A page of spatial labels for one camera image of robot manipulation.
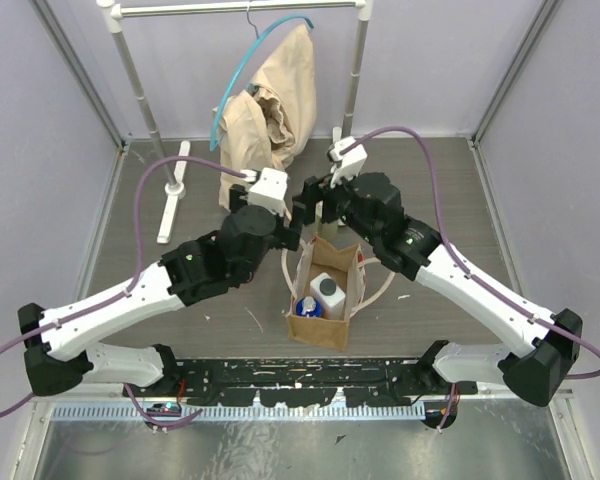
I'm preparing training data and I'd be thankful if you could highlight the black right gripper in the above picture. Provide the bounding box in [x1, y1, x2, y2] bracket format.
[293, 163, 380, 245]

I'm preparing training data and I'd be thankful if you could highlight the canvas tote bag with handles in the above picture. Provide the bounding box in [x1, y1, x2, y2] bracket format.
[281, 236, 395, 351]

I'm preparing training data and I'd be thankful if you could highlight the blue bottle white pump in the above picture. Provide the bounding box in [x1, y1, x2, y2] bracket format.
[295, 295, 323, 318]

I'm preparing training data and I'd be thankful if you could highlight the white bottle grey cap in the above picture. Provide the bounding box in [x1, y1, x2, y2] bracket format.
[309, 273, 346, 320]

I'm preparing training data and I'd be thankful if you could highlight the cream lid green jar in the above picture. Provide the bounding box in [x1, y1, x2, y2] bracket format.
[316, 202, 339, 241]

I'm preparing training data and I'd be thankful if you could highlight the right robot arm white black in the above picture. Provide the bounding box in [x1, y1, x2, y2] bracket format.
[293, 172, 583, 407]

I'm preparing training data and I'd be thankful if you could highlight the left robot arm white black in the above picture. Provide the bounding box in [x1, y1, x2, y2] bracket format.
[18, 185, 306, 397]

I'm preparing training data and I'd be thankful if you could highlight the beige cloth garment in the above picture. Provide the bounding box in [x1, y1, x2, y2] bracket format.
[212, 24, 317, 211]

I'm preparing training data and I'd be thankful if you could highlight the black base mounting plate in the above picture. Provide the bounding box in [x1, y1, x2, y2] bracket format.
[132, 358, 451, 408]

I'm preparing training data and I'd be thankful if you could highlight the small green led board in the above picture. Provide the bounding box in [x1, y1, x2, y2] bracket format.
[145, 401, 182, 418]

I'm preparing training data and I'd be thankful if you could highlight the blue clothes hanger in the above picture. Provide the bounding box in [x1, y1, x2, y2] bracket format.
[209, 14, 314, 152]

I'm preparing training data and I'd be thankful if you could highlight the white metal clothes rack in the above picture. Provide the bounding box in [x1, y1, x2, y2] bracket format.
[95, 0, 376, 246]

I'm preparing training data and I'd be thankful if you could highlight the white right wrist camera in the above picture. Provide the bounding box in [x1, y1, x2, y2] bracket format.
[327, 136, 368, 188]

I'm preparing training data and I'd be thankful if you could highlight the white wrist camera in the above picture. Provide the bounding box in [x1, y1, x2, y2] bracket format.
[327, 136, 368, 188]
[240, 168, 288, 217]

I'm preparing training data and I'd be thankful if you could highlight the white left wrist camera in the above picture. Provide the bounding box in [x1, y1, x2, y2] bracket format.
[240, 168, 288, 217]

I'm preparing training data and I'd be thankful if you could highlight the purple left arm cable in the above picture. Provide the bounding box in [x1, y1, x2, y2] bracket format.
[0, 155, 256, 421]

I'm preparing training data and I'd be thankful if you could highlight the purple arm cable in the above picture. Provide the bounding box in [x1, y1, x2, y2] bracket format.
[337, 125, 600, 431]
[0, 155, 256, 421]

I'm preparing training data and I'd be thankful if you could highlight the white slotted cable duct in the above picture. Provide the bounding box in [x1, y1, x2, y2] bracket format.
[51, 402, 426, 422]

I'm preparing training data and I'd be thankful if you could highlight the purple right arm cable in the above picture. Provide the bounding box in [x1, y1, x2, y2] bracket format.
[337, 125, 600, 431]

